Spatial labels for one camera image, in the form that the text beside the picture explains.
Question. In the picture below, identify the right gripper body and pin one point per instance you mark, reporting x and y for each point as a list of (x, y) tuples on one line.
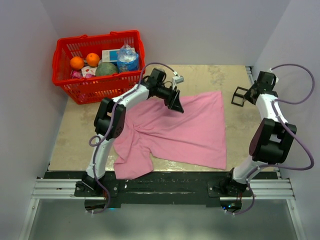
[(247, 94)]

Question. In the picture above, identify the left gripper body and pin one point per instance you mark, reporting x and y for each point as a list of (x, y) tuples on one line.
[(166, 94)]

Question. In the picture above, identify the pink t-shirt garment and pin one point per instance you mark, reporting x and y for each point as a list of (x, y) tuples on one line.
[(197, 136)]

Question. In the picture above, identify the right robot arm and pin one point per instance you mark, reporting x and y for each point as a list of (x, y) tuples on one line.
[(271, 142)]

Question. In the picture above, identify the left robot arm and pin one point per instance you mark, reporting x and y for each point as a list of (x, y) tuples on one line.
[(109, 121)]

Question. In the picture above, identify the blue plastic bag pack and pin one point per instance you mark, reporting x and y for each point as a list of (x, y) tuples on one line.
[(128, 67)]

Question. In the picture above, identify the green melon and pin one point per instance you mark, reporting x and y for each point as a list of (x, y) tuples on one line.
[(106, 69)]

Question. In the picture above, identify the white blue carton box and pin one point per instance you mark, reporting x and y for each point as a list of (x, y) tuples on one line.
[(110, 56)]

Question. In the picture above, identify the right orange fruit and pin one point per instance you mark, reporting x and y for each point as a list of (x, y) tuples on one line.
[(93, 59)]

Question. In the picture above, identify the orange fruit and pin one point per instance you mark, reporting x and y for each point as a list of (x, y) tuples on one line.
[(76, 63), (93, 59)]

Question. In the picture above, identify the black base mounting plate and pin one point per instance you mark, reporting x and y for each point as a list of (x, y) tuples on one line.
[(161, 188)]

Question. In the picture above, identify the white red small package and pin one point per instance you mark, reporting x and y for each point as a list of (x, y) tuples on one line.
[(88, 71)]

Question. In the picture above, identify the pink snack packet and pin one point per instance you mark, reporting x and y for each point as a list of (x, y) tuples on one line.
[(76, 74)]

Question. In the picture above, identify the left orange fruit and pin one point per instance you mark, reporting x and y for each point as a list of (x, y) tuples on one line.
[(76, 63)]

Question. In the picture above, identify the black square frame stand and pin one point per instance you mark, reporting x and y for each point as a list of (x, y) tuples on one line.
[(236, 94)]

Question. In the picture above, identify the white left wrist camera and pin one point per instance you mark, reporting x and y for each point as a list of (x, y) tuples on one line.
[(177, 79)]

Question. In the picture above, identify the aluminium rail frame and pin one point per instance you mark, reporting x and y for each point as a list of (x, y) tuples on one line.
[(53, 201)]

